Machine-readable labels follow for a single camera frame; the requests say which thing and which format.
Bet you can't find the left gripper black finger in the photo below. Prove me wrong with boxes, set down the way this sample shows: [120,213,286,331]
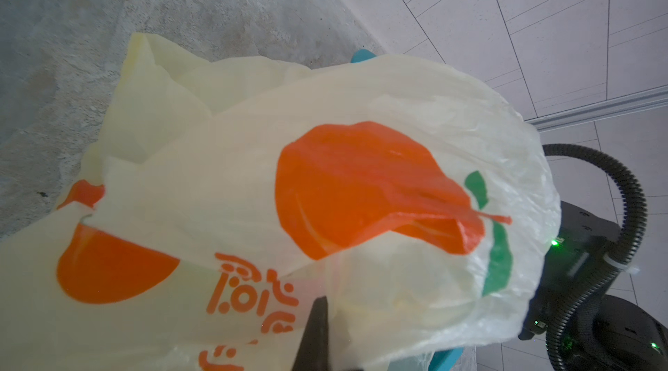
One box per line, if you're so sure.
[292,296,331,371]

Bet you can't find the cream plastic bag fruit print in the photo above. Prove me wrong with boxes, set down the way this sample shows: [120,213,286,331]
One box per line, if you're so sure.
[1,33,561,370]

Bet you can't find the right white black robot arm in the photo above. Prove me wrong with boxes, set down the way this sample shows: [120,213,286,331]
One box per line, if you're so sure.
[518,144,667,370]

